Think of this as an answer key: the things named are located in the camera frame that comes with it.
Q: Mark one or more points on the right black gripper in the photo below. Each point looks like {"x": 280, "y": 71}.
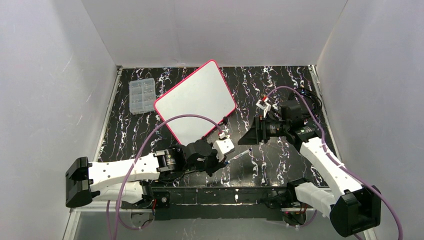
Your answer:
{"x": 259, "y": 129}

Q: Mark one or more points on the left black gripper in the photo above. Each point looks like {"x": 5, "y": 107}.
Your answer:
{"x": 214, "y": 160}

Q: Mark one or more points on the white marker pen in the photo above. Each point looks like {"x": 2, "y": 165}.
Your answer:
{"x": 238, "y": 156}

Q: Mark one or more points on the pink framed whiteboard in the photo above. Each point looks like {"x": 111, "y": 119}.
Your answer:
{"x": 201, "y": 100}

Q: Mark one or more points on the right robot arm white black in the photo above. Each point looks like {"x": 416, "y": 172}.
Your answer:
{"x": 351, "y": 206}

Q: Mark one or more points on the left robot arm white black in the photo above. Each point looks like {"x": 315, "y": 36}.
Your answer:
{"x": 129, "y": 180}

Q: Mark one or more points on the clear plastic organizer box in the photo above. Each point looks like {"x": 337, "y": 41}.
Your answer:
{"x": 142, "y": 95}

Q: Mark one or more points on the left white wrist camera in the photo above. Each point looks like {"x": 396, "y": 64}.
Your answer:
{"x": 224, "y": 146}

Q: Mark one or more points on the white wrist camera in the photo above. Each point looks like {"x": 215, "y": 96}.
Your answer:
{"x": 264, "y": 105}
{"x": 224, "y": 146}

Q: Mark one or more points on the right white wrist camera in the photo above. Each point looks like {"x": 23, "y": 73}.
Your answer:
{"x": 264, "y": 105}

